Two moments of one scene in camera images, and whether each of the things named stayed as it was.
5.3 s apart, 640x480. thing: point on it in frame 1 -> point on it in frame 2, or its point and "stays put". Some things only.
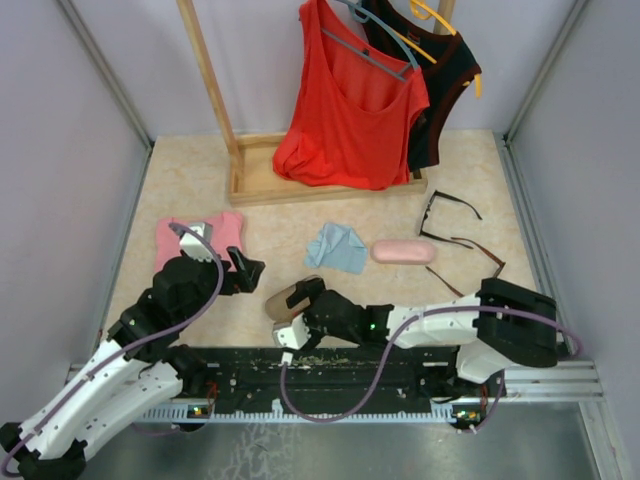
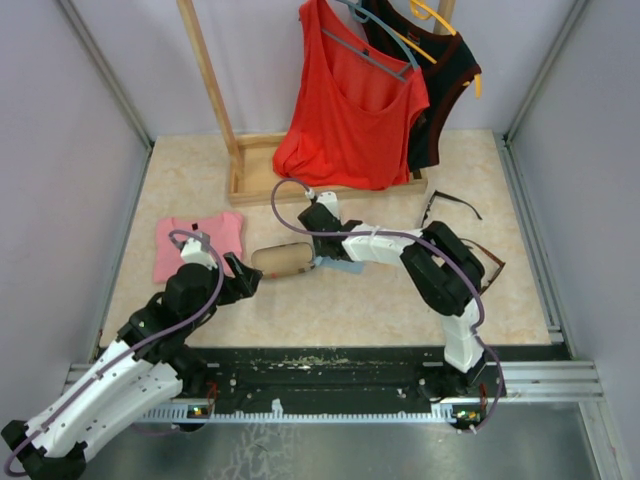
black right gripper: [305, 289] -> [319, 250]
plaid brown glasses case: [276, 305] -> [277, 253]
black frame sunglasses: [431, 201] stays put
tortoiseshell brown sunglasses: [480, 248] stays put
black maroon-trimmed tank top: [444, 61] stays put
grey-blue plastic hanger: [362, 14] stays put
